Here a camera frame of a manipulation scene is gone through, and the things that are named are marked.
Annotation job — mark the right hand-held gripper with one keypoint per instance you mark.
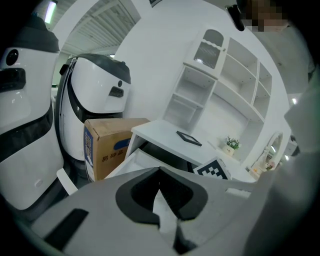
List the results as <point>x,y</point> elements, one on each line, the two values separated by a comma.
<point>212,171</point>

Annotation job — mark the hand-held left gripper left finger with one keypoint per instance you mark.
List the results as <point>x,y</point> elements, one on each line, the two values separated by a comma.
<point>125,197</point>

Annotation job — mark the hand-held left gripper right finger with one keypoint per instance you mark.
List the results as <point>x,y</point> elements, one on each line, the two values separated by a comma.
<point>192,197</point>

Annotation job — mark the small potted plant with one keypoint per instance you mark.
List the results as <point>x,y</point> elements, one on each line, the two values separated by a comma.
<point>232,145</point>

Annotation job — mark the white vanity table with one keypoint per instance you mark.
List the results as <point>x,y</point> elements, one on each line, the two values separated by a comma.
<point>257,172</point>

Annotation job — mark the brown cardboard box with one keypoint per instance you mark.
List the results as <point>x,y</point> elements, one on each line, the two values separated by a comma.
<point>110,140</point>

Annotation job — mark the white desk cabinet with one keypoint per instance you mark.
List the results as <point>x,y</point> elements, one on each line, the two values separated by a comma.
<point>162,135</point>

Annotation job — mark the arched white mirror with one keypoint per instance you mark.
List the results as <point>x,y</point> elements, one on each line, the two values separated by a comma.
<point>273,147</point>

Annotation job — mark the white shelf cabinet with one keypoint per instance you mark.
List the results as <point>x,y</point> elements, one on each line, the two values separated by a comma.
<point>225,82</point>

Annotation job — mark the white robot with black lid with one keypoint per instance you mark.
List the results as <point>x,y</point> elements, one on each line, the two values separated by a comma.
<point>95,90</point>
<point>27,120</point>

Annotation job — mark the ceiling light tube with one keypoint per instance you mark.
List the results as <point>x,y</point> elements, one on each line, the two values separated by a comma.
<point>50,12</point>

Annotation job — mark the black picture frame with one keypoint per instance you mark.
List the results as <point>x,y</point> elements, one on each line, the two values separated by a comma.
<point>189,138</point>

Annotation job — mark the black head camera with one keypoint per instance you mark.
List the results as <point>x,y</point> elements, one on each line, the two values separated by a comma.
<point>236,16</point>

